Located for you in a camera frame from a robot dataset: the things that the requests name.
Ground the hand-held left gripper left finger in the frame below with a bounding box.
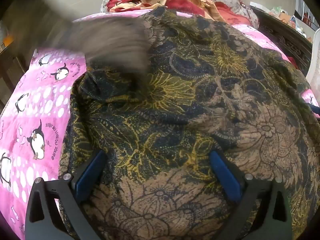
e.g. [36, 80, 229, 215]
[25, 150, 108, 240]

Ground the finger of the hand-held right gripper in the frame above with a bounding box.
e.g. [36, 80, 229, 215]
[297, 95, 320, 118]

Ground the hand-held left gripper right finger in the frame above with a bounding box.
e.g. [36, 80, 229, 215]
[209, 150, 293, 240]

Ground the brown floral print garment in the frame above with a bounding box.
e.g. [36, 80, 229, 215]
[58, 6, 320, 240]

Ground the dark carved wooden headboard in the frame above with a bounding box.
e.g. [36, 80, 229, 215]
[250, 5, 313, 75]

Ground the pink penguin print blanket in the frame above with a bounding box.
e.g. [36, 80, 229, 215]
[0, 9, 320, 240]

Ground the pile of small household goods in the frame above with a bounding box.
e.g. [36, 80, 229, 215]
[269, 5, 314, 39]

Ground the dark wooden furniture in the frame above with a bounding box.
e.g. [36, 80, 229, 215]
[0, 20, 34, 100]

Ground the red floral blanket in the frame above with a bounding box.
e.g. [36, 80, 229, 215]
[109, 0, 251, 26]

